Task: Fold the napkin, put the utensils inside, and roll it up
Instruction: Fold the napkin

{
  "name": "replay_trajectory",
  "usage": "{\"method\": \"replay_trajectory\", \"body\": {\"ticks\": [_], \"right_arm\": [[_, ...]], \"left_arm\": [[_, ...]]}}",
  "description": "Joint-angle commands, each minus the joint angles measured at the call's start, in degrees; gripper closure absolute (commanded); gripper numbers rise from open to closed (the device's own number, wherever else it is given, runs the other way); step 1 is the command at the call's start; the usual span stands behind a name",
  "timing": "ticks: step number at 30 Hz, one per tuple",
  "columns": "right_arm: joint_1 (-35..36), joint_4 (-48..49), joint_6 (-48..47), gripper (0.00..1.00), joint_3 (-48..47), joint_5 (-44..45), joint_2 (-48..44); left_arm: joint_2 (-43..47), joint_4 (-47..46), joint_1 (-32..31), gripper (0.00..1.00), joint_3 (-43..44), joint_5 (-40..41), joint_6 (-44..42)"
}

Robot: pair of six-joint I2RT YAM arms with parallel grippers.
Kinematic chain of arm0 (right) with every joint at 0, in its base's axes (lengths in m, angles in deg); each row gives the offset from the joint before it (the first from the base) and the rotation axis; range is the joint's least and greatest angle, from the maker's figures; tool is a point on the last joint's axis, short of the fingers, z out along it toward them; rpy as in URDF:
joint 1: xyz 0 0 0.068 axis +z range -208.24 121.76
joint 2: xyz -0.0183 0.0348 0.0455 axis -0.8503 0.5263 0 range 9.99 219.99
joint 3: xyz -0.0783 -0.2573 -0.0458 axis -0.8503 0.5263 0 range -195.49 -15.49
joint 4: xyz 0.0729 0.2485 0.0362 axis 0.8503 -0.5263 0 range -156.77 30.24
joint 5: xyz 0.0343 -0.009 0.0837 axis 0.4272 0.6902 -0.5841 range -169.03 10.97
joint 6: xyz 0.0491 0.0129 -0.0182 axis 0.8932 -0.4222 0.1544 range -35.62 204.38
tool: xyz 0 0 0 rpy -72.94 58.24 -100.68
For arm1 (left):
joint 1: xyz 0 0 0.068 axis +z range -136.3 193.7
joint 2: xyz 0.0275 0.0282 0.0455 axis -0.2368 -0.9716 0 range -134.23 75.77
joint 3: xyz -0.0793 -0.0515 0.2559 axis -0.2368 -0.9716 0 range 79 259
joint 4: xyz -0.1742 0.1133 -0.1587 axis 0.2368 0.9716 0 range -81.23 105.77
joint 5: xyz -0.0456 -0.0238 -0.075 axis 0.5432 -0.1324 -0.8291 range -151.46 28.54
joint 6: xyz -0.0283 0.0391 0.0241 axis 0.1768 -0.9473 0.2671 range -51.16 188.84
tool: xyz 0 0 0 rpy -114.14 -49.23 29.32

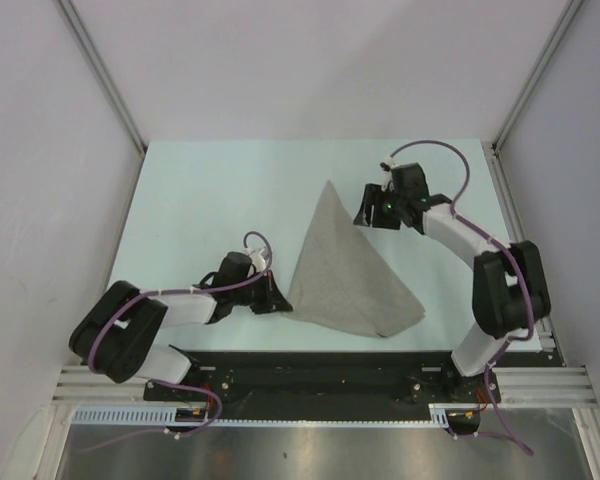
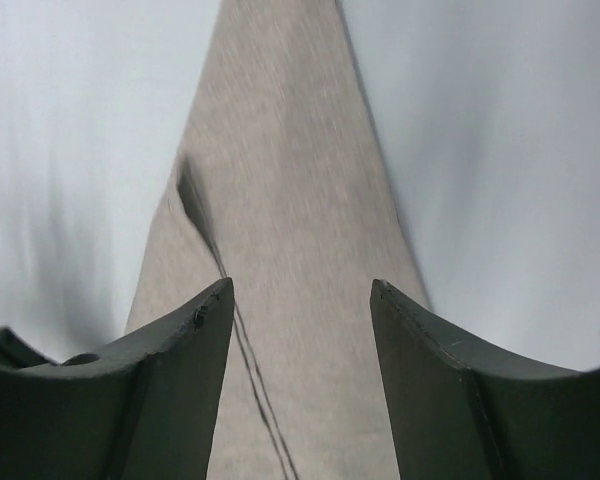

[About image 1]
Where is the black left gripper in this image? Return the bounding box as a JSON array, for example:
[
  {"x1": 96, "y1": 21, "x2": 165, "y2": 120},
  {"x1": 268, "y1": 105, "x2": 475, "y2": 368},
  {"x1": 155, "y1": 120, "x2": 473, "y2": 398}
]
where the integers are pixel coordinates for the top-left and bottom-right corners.
[{"x1": 231, "y1": 269, "x2": 292, "y2": 314}]

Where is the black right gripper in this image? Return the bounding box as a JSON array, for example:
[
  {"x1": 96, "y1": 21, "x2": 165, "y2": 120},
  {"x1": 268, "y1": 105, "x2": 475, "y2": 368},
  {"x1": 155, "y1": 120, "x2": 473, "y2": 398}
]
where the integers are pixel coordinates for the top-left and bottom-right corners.
[{"x1": 354, "y1": 183, "x2": 407, "y2": 230}]

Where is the grey cloth napkin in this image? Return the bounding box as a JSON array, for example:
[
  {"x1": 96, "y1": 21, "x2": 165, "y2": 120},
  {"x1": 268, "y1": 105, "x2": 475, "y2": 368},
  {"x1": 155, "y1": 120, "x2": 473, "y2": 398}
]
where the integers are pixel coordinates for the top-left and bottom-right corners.
[{"x1": 287, "y1": 182, "x2": 425, "y2": 339}]

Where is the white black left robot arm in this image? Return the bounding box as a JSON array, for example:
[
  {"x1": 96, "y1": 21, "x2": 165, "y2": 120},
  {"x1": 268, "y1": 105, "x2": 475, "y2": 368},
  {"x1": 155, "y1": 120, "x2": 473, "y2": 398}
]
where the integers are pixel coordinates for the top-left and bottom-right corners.
[{"x1": 68, "y1": 248, "x2": 293, "y2": 400}]

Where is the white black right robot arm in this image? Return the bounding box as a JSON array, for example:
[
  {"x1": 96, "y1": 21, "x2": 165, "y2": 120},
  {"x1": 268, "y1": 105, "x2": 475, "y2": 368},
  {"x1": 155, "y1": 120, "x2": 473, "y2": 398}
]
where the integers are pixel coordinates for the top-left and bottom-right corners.
[{"x1": 353, "y1": 161, "x2": 551, "y2": 401}]

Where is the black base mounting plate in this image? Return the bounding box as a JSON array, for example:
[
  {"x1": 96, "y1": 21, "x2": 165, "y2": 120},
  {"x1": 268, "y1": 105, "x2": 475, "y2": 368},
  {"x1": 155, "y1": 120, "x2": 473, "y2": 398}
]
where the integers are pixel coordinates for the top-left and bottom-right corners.
[{"x1": 144, "y1": 347, "x2": 566, "y2": 434}]

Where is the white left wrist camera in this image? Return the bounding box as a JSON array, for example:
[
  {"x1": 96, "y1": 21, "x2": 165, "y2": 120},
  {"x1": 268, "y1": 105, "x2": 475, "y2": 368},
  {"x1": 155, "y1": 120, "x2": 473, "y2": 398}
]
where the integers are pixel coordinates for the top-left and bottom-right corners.
[{"x1": 244, "y1": 247, "x2": 271, "y2": 272}]

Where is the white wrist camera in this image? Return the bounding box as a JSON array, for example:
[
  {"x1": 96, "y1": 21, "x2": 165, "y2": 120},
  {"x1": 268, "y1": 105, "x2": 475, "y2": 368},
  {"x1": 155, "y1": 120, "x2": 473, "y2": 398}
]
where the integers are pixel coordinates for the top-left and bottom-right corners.
[
  {"x1": 244, "y1": 247, "x2": 271, "y2": 272},
  {"x1": 380, "y1": 157, "x2": 398, "y2": 173}
]

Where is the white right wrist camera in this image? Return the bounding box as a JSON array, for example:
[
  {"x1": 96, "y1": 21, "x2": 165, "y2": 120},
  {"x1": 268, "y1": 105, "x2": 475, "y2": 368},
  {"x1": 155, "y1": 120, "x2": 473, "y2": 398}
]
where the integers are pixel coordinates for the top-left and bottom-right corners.
[{"x1": 380, "y1": 157, "x2": 398, "y2": 173}]

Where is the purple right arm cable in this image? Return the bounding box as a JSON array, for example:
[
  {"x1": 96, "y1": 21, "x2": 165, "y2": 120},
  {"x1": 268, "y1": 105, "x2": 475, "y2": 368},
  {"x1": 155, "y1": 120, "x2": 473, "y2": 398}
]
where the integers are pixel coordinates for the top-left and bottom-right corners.
[{"x1": 382, "y1": 140, "x2": 539, "y2": 456}]

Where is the white slotted cable duct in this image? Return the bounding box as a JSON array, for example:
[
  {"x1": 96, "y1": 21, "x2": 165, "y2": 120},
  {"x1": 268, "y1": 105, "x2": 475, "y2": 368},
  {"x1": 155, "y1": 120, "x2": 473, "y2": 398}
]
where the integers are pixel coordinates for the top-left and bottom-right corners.
[{"x1": 72, "y1": 405, "x2": 448, "y2": 428}]

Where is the aluminium rail left front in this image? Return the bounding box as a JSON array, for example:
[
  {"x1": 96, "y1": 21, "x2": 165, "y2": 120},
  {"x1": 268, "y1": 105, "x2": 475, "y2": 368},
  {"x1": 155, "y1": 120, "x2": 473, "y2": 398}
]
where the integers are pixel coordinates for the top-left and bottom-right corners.
[{"x1": 52, "y1": 366, "x2": 147, "y2": 405}]

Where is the aluminium rail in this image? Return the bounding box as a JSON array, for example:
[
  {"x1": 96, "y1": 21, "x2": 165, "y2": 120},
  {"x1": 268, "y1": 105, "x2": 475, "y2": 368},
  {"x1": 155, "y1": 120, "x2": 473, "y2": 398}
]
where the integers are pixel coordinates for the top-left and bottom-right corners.
[
  {"x1": 494, "y1": 367, "x2": 598, "y2": 409},
  {"x1": 52, "y1": 366, "x2": 147, "y2": 405}
]

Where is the aluminium rail right front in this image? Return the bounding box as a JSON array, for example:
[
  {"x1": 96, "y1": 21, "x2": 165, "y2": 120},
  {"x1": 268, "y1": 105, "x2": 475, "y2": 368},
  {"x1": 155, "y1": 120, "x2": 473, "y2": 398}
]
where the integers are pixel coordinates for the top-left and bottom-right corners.
[{"x1": 494, "y1": 367, "x2": 598, "y2": 409}]

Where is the right aluminium frame post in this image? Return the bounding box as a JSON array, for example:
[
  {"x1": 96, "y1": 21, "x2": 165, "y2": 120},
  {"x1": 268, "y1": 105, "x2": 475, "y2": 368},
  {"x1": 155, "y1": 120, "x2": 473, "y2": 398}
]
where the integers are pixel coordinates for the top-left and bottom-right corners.
[{"x1": 491, "y1": 0, "x2": 589, "y2": 154}]

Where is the aluminium frame post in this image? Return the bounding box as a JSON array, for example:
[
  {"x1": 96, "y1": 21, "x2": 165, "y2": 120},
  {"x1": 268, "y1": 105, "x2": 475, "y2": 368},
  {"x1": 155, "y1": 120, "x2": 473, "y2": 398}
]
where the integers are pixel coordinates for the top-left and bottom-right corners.
[
  {"x1": 491, "y1": 0, "x2": 589, "y2": 154},
  {"x1": 53, "y1": 0, "x2": 148, "y2": 159}
]

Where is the left aluminium frame post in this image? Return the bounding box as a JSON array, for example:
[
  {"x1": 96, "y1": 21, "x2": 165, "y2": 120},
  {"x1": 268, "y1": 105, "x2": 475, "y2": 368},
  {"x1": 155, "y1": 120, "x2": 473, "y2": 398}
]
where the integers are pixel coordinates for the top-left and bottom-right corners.
[{"x1": 53, "y1": 0, "x2": 148, "y2": 159}]

